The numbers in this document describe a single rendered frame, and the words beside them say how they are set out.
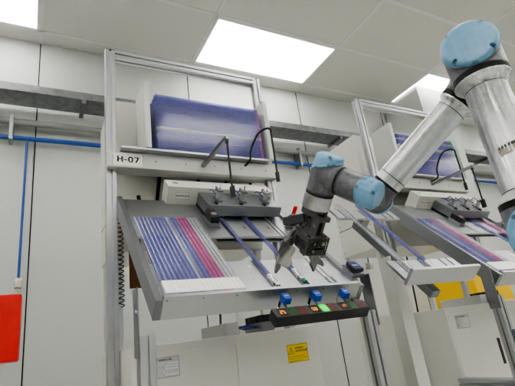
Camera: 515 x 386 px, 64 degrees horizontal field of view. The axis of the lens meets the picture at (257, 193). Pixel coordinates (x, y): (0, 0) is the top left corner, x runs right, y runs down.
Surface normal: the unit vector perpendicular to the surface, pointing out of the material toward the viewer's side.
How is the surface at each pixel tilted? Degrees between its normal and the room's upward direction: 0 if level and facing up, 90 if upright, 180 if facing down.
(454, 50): 83
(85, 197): 90
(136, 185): 90
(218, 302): 132
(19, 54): 90
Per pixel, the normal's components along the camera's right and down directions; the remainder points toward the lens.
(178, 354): 0.45, -0.35
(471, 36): -0.56, -0.33
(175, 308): 0.42, 0.37
